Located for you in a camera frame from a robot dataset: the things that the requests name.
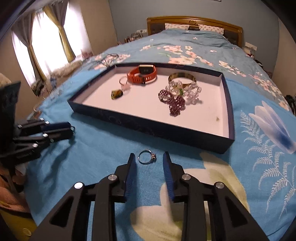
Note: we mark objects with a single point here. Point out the grey and olive curtains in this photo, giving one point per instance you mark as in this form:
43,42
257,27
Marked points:
40,42

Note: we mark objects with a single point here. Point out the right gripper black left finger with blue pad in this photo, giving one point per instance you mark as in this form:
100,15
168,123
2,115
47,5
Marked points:
68,219

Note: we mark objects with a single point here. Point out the dark blue shallow box tray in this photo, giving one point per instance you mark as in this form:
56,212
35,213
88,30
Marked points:
208,124

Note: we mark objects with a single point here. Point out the floral pillow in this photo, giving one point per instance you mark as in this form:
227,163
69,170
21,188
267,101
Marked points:
176,26
211,28

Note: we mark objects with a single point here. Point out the wooden bed headboard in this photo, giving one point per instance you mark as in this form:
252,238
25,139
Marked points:
232,33

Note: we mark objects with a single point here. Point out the white wall socket panel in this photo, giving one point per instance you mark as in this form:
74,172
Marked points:
250,46

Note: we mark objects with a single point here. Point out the left floral pillow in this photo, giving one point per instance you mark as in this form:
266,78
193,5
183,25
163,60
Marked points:
176,26

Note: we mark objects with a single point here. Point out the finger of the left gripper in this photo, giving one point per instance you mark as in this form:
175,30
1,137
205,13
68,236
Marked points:
59,135
57,126

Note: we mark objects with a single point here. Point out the right floral pillow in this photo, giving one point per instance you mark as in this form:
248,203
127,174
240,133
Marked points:
211,28

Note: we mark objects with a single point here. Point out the dark clothes pile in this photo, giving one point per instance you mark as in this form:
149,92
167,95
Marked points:
291,102

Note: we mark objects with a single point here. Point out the orange smartwatch band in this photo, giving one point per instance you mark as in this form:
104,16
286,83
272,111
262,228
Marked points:
142,74

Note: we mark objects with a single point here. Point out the blue floral duvet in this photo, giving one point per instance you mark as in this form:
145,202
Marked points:
204,49

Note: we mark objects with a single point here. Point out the fluffy window seat cushion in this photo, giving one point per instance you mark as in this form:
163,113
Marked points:
66,70

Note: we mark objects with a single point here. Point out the tiger eye stone pendant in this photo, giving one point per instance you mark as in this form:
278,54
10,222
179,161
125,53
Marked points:
115,94

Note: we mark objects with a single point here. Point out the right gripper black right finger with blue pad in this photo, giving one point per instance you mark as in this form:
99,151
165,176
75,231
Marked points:
204,204

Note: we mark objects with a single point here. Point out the cluttered left nightstand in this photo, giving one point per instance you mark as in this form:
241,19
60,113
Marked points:
134,36

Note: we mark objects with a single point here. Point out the light blue floral blanket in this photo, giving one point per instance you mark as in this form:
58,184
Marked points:
259,167

